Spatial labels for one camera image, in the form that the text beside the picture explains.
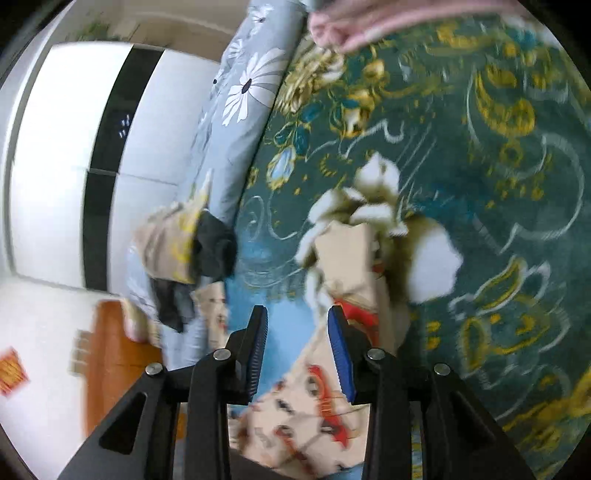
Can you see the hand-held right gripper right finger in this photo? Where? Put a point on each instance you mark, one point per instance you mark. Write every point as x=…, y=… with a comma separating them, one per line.
x=340, y=357

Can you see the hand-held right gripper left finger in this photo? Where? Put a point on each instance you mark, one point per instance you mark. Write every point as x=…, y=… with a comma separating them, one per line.
x=257, y=355

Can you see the beige red-print garment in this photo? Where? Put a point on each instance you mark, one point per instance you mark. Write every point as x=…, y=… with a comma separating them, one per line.
x=344, y=258

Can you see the pile of beige dark clothes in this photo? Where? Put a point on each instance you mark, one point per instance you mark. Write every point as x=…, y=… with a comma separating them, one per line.
x=214, y=249

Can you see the brown wooden door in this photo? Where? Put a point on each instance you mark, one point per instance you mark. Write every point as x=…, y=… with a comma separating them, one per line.
x=120, y=369

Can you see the beige yellow-print cloth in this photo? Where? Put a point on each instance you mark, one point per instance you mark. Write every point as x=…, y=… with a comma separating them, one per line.
x=164, y=240

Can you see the grey daisy-print quilt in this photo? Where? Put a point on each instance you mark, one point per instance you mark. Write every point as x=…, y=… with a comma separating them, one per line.
x=240, y=138

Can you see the green floral blanket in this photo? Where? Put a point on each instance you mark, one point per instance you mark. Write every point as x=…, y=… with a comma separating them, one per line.
x=461, y=161

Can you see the white wardrobe with black stripe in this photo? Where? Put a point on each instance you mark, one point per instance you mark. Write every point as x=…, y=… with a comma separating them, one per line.
x=60, y=161

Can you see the wall switch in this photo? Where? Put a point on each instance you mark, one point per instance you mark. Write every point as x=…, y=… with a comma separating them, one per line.
x=81, y=351

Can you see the red wall sticker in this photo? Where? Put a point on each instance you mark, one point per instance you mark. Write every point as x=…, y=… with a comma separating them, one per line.
x=11, y=371

